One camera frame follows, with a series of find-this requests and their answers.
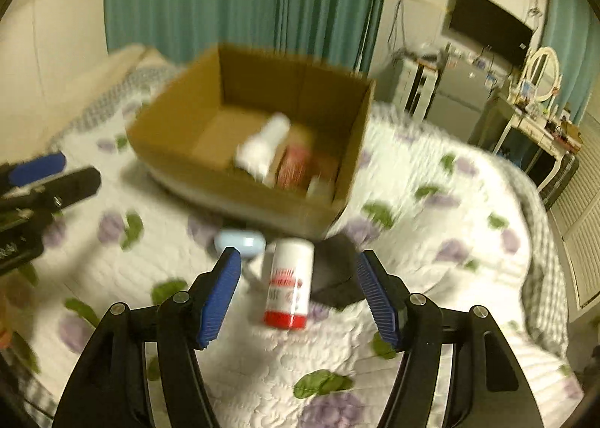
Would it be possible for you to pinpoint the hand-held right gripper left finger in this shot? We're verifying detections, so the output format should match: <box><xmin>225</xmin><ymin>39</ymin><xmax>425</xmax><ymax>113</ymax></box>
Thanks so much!
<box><xmin>52</xmin><ymin>246</ymin><xmax>243</xmax><ymax>428</ymax></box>

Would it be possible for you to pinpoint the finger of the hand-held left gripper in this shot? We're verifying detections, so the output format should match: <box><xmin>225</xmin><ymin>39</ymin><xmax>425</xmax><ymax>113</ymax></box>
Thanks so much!
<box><xmin>0</xmin><ymin>152</ymin><xmax>67</xmax><ymax>189</ymax></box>
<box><xmin>0</xmin><ymin>167</ymin><xmax>102</xmax><ymax>213</ymax></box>

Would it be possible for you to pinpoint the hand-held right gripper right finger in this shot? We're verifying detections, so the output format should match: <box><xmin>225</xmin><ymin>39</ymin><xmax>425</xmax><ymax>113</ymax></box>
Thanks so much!
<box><xmin>355</xmin><ymin>250</ymin><xmax>547</xmax><ymax>428</ymax></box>

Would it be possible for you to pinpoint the white bottle with red label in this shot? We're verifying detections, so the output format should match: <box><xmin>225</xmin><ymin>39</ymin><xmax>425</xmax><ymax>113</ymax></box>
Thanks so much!
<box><xmin>262</xmin><ymin>239</ymin><xmax>315</xmax><ymax>331</ymax></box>

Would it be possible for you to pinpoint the cardboard box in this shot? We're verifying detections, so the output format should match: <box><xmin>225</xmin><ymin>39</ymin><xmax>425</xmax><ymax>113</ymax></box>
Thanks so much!
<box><xmin>126</xmin><ymin>44</ymin><xmax>377</xmax><ymax>241</ymax></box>

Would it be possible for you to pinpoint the black box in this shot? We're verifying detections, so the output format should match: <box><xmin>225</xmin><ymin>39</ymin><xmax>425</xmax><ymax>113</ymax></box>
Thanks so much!
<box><xmin>311</xmin><ymin>234</ymin><xmax>371</xmax><ymax>309</ymax></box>

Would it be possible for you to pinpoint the light blue oval case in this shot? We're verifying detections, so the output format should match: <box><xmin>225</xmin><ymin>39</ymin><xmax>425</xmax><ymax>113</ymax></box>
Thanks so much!
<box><xmin>214</xmin><ymin>230</ymin><xmax>267</xmax><ymax>261</ymax></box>

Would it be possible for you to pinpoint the floral quilted blanket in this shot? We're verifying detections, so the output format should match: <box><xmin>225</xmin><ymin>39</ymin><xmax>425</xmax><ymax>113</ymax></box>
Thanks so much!
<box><xmin>0</xmin><ymin>44</ymin><xmax>584</xmax><ymax>428</ymax></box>

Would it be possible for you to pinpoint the small white jar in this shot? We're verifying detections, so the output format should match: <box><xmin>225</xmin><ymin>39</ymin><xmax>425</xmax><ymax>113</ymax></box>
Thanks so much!
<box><xmin>306</xmin><ymin>175</ymin><xmax>336</xmax><ymax>200</ymax></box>

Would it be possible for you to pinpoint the red packet in box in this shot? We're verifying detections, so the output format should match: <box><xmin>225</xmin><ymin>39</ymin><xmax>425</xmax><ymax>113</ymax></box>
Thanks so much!
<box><xmin>276</xmin><ymin>145</ymin><xmax>314</xmax><ymax>189</ymax></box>

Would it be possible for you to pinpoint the white plastic bottle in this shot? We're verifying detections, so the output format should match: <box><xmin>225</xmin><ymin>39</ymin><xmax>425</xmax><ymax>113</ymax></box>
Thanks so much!
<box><xmin>234</xmin><ymin>113</ymin><xmax>291</xmax><ymax>181</ymax></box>

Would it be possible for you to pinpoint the white shelf cabinet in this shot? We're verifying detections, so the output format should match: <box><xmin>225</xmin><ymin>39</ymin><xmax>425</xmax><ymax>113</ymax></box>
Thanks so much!
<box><xmin>387</xmin><ymin>51</ymin><xmax>441</xmax><ymax>117</ymax></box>

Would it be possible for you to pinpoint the white dressing table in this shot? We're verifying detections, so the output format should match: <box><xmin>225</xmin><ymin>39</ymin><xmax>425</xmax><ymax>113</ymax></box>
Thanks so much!
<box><xmin>492</xmin><ymin>100</ymin><xmax>584</xmax><ymax>194</ymax></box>

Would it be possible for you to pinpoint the grey refrigerator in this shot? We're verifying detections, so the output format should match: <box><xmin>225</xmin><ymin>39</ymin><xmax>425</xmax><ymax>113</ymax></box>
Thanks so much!
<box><xmin>424</xmin><ymin>63</ymin><xmax>498</xmax><ymax>144</ymax></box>

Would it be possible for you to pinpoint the white vanity mirror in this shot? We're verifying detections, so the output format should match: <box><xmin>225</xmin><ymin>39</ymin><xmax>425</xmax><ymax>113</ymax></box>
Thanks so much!
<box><xmin>519</xmin><ymin>46</ymin><xmax>562</xmax><ymax>103</ymax></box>

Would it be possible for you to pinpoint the teal window curtain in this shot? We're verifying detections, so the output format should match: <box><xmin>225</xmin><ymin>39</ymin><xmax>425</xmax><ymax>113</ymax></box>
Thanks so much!
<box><xmin>539</xmin><ymin>0</ymin><xmax>600</xmax><ymax>129</ymax></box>

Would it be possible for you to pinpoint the black wall television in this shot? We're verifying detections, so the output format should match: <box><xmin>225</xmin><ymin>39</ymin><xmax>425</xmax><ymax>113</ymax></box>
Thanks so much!
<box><xmin>448</xmin><ymin>0</ymin><xmax>535</xmax><ymax>69</ymax></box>

